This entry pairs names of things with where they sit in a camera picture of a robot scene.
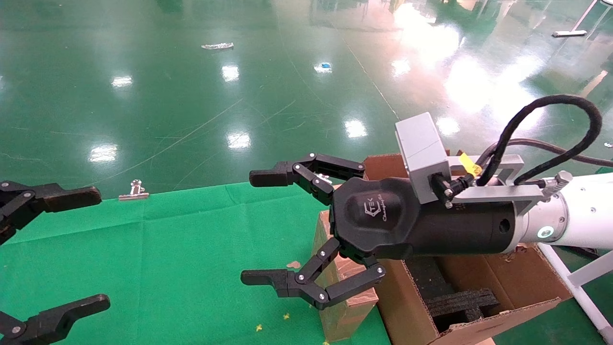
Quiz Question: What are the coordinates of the silver camera mount bracket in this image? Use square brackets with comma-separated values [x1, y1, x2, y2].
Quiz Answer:
[447, 154, 573, 216]

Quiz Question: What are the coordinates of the green table cloth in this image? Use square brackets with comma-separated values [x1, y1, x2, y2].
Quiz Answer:
[0, 181, 391, 345]

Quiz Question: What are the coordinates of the large open brown carton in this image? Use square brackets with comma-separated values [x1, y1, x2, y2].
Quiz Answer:
[363, 153, 574, 345]

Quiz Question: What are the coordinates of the thin black camera cable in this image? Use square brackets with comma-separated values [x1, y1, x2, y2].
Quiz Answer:
[431, 138, 613, 198]

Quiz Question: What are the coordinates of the white stand base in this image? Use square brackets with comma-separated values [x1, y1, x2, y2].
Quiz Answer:
[552, 0, 599, 38]

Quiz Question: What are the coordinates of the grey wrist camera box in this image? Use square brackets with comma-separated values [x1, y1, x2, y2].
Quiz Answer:
[395, 112, 454, 205]

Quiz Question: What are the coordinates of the thick black braided cable loop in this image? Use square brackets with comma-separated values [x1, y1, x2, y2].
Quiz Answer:
[477, 94, 603, 187]

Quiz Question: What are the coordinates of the yellow cable tag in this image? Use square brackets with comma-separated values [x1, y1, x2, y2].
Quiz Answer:
[458, 152, 484, 177]

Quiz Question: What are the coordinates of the black cross-shaped foam block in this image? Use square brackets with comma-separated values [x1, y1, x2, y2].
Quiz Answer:
[426, 287, 501, 334]

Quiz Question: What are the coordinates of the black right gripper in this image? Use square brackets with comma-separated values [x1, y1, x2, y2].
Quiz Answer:
[240, 153, 521, 311]

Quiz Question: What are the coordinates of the white pipe frame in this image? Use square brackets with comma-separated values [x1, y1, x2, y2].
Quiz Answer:
[538, 242, 613, 344]

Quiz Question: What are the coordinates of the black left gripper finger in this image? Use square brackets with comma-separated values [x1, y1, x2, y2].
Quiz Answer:
[0, 181, 102, 245]
[0, 294, 111, 345]

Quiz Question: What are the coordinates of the small brown cardboard box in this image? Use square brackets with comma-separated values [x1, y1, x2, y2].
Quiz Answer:
[311, 210, 380, 343]

